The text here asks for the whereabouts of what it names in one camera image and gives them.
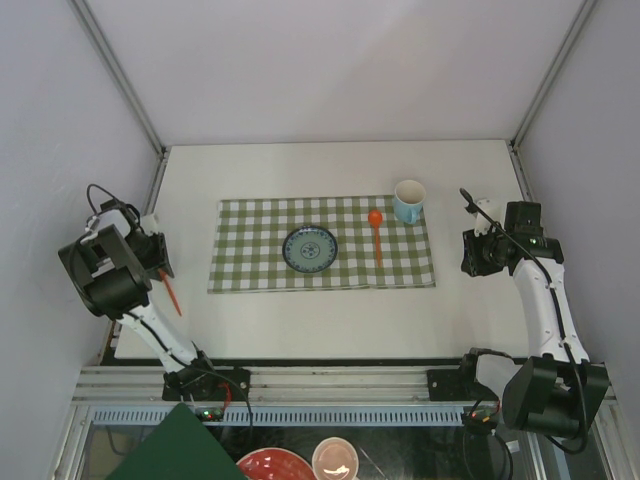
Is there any light blue mug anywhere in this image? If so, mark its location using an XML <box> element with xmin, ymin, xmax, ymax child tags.
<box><xmin>393</xmin><ymin>180</ymin><xmax>426</xmax><ymax>225</ymax></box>

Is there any perforated grey cable tray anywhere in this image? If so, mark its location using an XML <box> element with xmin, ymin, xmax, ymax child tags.
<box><xmin>91</xmin><ymin>405</ymin><xmax>465</xmax><ymax>427</ymax></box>

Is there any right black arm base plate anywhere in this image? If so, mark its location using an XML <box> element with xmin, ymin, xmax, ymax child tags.
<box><xmin>426</xmin><ymin>369</ymin><xmax>478</xmax><ymax>402</ymax></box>

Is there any green board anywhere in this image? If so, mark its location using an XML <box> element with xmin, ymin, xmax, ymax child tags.
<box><xmin>108</xmin><ymin>403</ymin><xmax>246</xmax><ymax>480</ymax></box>

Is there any blue patterned plate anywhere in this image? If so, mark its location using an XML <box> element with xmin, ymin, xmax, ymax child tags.
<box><xmin>282</xmin><ymin>225</ymin><xmax>338</xmax><ymax>274</ymax></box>

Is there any red plate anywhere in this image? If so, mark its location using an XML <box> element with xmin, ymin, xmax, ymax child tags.
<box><xmin>236</xmin><ymin>447</ymin><xmax>316</xmax><ymax>480</ymax></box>

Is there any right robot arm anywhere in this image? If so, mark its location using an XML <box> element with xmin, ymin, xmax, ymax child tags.
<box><xmin>459</xmin><ymin>199</ymin><xmax>610</xmax><ymax>454</ymax></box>

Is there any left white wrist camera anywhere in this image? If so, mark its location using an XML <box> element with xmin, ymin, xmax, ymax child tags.
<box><xmin>140</xmin><ymin>213</ymin><xmax>161</xmax><ymax>235</ymax></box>

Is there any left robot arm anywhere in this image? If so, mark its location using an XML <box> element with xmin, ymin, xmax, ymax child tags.
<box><xmin>58</xmin><ymin>198</ymin><xmax>219</xmax><ymax>401</ymax></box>

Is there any pink bowl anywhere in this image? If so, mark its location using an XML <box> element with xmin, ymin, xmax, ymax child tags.
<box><xmin>311</xmin><ymin>437</ymin><xmax>360</xmax><ymax>480</ymax></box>

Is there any aluminium frame rail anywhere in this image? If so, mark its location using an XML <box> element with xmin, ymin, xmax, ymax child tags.
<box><xmin>72</xmin><ymin>366</ymin><xmax>432</xmax><ymax>406</ymax></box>

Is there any orange plastic spoon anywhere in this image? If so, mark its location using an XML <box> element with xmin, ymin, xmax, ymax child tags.
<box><xmin>368</xmin><ymin>209</ymin><xmax>383</xmax><ymax>268</ymax></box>

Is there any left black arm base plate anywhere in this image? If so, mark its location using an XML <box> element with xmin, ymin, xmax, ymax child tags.
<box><xmin>162</xmin><ymin>368</ymin><xmax>251</xmax><ymax>402</ymax></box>

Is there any green white checkered cloth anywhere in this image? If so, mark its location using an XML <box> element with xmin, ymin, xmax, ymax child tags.
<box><xmin>208</xmin><ymin>195</ymin><xmax>436</xmax><ymax>294</ymax></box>

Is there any orange plastic fork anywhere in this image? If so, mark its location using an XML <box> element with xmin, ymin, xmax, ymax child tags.
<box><xmin>158</xmin><ymin>269</ymin><xmax>182</xmax><ymax>316</ymax></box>

